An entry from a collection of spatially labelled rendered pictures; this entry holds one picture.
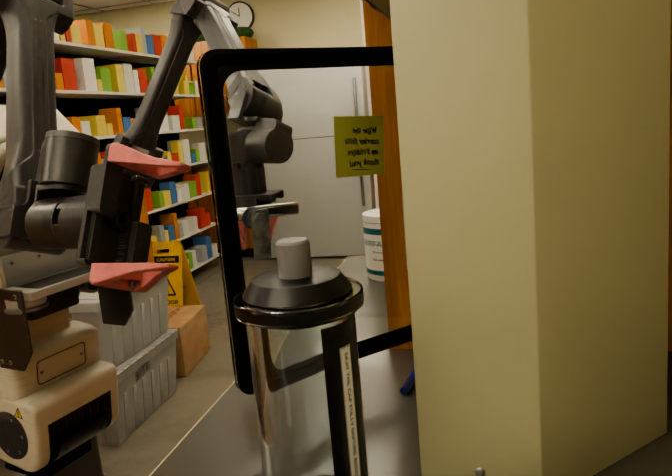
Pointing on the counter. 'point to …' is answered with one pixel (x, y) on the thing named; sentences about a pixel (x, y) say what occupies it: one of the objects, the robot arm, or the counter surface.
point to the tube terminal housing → (535, 214)
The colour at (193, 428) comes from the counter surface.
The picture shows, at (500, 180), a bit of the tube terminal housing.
